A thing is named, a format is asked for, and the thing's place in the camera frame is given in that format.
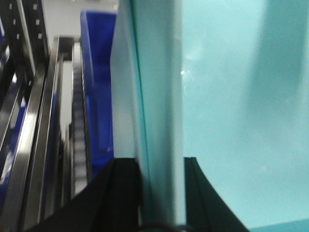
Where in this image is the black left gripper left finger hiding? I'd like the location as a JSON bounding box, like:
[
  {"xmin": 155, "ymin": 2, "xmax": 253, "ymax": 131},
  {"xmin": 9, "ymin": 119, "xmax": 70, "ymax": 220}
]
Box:
[{"xmin": 29, "ymin": 158, "xmax": 141, "ymax": 232}]

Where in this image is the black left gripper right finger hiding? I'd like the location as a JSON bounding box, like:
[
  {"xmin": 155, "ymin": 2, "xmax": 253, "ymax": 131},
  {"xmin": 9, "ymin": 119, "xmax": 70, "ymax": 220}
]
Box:
[{"xmin": 184, "ymin": 157, "xmax": 248, "ymax": 232}]

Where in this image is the light blue plastic bin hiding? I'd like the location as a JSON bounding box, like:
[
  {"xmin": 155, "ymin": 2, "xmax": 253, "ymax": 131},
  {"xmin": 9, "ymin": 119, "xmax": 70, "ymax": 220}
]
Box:
[{"xmin": 111, "ymin": 0, "xmax": 309, "ymax": 232}]

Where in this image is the dark blue bin beside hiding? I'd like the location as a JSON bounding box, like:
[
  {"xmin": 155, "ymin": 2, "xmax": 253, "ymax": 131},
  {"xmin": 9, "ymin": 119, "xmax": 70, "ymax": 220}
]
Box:
[{"xmin": 80, "ymin": 11, "xmax": 116, "ymax": 176}]

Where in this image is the black perforated rack post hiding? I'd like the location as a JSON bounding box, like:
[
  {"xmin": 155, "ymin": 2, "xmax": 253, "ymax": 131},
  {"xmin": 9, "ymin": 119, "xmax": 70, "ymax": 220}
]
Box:
[{"xmin": 6, "ymin": 0, "xmax": 49, "ymax": 75}]

